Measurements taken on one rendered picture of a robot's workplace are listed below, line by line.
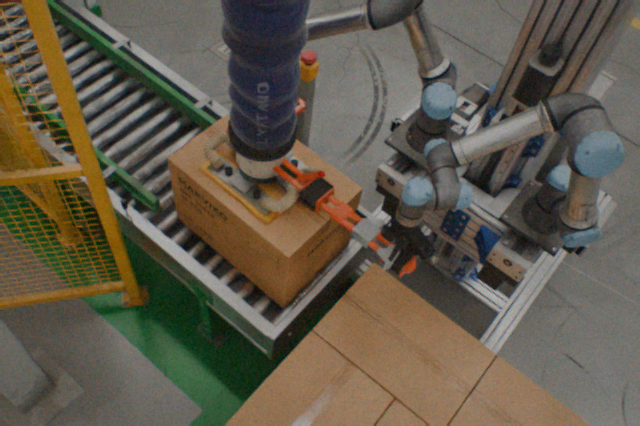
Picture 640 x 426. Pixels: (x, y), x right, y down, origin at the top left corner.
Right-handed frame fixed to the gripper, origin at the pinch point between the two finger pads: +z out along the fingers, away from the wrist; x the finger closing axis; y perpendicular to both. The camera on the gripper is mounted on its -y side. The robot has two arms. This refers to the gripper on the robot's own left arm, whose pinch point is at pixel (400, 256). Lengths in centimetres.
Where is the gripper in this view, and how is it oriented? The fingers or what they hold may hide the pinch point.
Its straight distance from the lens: 200.1
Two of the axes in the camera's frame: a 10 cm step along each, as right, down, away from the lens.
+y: -7.5, -5.9, 3.1
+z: -0.9, 5.5, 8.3
